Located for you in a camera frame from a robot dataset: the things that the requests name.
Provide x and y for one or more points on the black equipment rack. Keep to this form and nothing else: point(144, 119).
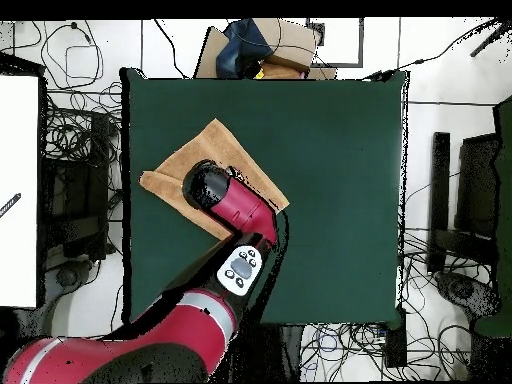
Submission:
point(76, 192)

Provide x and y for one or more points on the small yellow item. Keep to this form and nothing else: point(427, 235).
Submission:
point(259, 74)

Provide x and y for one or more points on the white board panel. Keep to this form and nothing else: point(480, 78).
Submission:
point(18, 180)

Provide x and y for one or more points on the grey square floor frame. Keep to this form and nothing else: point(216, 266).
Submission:
point(340, 64)

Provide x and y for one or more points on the black striped tool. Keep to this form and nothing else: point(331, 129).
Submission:
point(10, 204)

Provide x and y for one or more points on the black box unit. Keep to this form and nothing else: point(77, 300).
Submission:
point(478, 184)

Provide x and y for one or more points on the black rod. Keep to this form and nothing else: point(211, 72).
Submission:
point(486, 44)

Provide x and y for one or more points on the dark green covered furniture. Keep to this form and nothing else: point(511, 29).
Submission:
point(504, 240)

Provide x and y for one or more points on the black chair base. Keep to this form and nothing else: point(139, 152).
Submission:
point(460, 290)

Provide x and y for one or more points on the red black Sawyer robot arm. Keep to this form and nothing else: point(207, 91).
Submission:
point(240, 204)

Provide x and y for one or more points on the black upright bar stand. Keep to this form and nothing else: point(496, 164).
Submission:
point(440, 180)

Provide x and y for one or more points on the brown cardboard box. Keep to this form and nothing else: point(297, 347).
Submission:
point(292, 40)

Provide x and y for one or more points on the dark green table cloth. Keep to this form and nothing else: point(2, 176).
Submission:
point(320, 120)

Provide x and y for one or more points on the grey chair base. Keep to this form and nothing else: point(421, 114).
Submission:
point(66, 276)

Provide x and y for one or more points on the tan terry towel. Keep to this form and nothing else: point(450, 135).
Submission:
point(216, 140)

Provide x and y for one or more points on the black power strip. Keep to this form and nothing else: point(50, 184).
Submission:
point(396, 344)

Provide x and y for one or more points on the blue jeans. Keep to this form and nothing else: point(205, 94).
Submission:
point(240, 48)

